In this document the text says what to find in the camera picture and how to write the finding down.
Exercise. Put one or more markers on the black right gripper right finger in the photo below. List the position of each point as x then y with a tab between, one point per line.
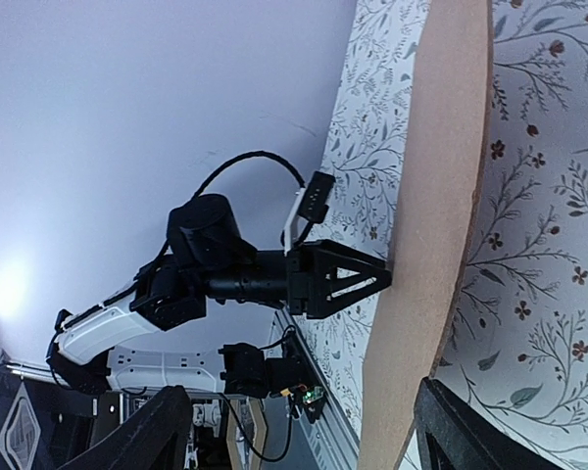
451	435

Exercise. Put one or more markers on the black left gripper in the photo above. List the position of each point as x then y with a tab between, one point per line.
274	278

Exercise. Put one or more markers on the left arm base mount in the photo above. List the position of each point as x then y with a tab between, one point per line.
276	370

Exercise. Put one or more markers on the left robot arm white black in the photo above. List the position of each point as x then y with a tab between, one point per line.
205	258

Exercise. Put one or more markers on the floral patterned table cover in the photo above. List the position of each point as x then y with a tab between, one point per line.
518	348

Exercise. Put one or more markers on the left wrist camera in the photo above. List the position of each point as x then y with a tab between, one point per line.
310	207

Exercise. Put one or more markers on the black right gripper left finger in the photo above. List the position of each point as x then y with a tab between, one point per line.
154	437

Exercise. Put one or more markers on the brown cardboard backing board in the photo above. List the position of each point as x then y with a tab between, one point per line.
438	197

